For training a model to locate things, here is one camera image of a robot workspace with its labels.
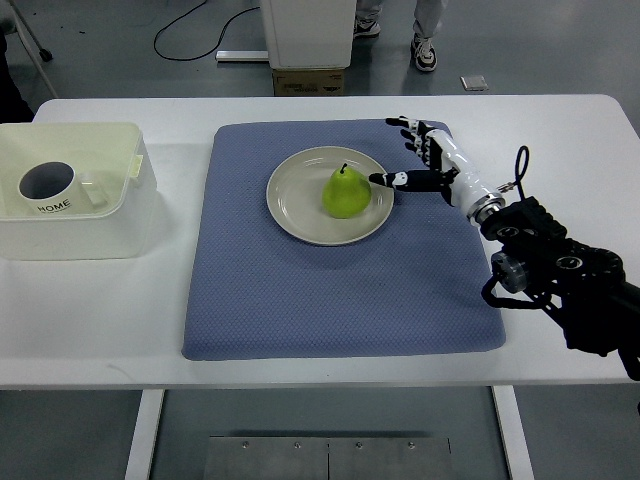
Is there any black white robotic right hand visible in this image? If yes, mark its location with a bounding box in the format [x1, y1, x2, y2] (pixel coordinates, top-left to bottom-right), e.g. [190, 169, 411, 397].
[368, 116, 506, 225]

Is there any green pear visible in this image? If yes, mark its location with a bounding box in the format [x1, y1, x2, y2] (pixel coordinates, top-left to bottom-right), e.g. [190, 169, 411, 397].
[321, 163, 372, 219]

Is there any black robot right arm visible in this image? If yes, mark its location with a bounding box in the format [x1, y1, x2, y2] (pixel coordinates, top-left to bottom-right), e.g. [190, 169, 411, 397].
[480, 146, 639, 380]

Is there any grey floor outlet plate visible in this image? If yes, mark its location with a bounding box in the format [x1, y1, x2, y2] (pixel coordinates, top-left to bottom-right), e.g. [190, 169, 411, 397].
[460, 75, 489, 92]

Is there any beige round plate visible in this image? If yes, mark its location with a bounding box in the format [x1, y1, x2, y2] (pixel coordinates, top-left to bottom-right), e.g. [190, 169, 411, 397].
[266, 146, 394, 246]

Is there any blue textured mat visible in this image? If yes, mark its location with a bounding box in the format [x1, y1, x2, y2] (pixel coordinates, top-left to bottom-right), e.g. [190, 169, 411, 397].
[182, 119, 505, 360]

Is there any white sneaker right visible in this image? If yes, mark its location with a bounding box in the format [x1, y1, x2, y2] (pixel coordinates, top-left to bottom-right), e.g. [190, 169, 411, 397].
[411, 35, 437, 73]

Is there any white sneaker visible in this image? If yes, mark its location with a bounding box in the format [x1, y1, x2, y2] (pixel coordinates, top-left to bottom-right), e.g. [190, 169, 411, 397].
[411, 35, 437, 73]
[353, 18, 381, 39]

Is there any white sneaker left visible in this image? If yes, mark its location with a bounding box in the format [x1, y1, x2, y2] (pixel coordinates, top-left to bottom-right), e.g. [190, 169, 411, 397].
[353, 18, 381, 39]

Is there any brown cardboard box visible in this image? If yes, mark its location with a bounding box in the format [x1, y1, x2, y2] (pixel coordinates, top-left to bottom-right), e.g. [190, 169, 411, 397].
[272, 69, 344, 97]

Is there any white right table leg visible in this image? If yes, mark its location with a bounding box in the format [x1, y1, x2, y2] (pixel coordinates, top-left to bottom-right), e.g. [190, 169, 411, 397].
[491, 385, 535, 480]

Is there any white table leg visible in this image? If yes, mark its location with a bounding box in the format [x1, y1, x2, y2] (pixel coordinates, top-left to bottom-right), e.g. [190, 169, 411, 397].
[491, 385, 535, 480]
[124, 389, 165, 480]

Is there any translucent white plastic bin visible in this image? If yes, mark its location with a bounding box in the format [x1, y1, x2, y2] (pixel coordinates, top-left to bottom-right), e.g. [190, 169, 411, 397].
[1, 122, 157, 260]

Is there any white HOME mug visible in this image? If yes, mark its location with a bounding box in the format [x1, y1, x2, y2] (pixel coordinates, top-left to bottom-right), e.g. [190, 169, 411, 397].
[18, 161, 109, 216]

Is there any chair leg with caster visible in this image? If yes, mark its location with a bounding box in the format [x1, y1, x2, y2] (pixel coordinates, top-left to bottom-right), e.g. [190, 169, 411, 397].
[0, 0, 60, 99]

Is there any white left table leg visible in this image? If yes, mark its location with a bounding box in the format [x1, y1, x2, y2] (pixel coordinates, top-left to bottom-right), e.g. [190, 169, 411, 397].
[124, 389, 165, 480]

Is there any white cabinet pedestal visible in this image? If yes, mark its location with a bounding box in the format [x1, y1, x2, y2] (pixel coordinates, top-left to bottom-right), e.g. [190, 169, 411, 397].
[259, 0, 356, 70]

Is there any white floor rail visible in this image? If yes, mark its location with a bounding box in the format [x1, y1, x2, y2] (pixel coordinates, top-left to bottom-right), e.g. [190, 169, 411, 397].
[215, 50, 269, 63]

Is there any black floor cable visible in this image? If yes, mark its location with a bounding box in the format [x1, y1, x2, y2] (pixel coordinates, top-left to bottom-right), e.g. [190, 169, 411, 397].
[153, 0, 262, 62]

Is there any metal base plate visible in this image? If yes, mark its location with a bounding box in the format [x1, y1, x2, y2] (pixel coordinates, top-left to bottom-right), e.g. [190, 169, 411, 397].
[203, 436, 455, 480]

